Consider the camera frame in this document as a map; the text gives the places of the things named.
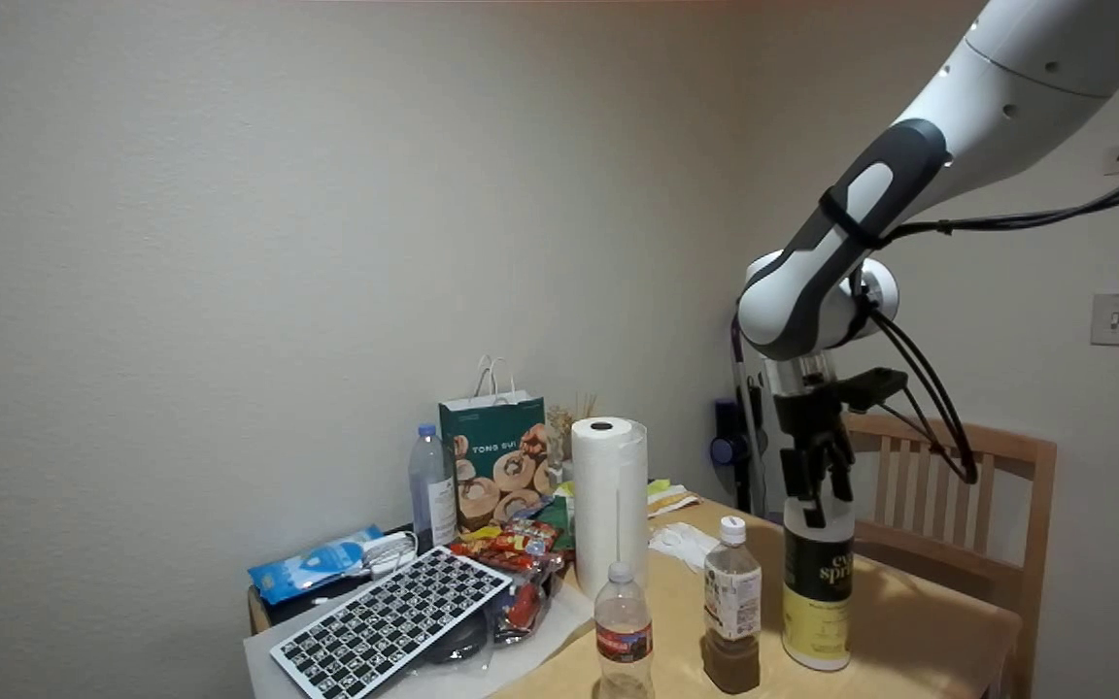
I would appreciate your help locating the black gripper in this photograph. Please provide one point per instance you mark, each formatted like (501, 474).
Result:
(814, 421)

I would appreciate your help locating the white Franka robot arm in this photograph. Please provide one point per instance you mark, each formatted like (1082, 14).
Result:
(1011, 90)

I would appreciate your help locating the brown liquid bottle white cap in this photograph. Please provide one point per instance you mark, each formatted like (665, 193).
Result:
(731, 597)

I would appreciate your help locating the white paper towel roll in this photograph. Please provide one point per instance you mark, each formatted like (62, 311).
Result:
(606, 507)

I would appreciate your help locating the clear bottle red label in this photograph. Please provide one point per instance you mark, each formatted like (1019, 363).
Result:
(623, 641)

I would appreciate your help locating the clear water bottle blue cap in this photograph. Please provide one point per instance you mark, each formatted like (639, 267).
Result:
(424, 489)

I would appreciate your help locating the black purple vacuum cleaner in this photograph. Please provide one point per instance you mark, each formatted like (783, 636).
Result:
(729, 447)

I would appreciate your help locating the white plastic sachet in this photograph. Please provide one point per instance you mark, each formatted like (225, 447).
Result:
(681, 547)

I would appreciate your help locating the yellow wet wipes pack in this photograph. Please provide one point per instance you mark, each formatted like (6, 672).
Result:
(669, 498)

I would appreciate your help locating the wooden chair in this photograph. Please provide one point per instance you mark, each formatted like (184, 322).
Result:
(1006, 451)

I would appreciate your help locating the red snack bag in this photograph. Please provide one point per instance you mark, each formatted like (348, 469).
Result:
(520, 568)

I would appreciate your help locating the green gift bag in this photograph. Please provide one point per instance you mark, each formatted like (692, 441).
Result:
(490, 451)

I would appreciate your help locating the black white checkerboard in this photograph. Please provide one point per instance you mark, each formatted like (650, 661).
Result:
(384, 622)

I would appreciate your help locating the blue tissue pack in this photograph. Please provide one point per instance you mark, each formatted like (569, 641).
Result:
(313, 568)

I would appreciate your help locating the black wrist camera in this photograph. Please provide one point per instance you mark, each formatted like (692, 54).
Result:
(871, 389)

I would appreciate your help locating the white light switch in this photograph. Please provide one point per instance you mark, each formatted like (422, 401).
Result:
(1115, 322)

